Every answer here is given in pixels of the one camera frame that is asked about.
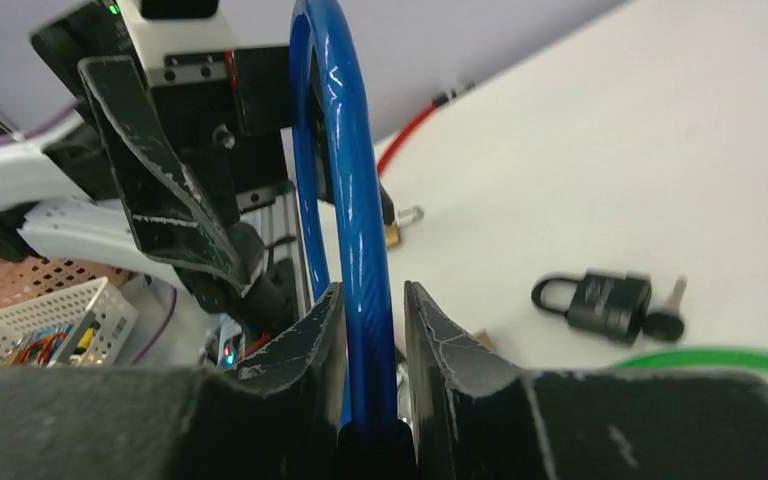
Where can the white perforated plastic basket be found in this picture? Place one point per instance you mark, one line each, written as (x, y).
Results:
(83, 325)

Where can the red cable lock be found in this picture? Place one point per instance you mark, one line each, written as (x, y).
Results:
(441, 99)

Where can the black padlock key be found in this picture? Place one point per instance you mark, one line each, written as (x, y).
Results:
(666, 323)

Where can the green cable lock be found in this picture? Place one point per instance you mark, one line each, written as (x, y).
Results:
(714, 357)

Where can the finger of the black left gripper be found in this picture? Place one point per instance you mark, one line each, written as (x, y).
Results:
(180, 205)

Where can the black padlock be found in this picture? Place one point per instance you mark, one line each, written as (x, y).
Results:
(606, 305)

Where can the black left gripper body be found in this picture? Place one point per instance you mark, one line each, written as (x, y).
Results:
(206, 89)

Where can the small brass padlock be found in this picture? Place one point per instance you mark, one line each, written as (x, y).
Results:
(404, 218)

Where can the pink plastic basket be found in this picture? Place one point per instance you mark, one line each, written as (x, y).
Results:
(35, 277)

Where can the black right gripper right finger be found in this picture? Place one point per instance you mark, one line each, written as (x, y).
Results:
(476, 415)

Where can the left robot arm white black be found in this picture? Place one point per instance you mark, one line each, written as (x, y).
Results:
(44, 213)

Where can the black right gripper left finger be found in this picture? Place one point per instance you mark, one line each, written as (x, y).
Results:
(275, 416)

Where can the blue cable lock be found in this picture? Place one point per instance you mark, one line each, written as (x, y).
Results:
(376, 443)

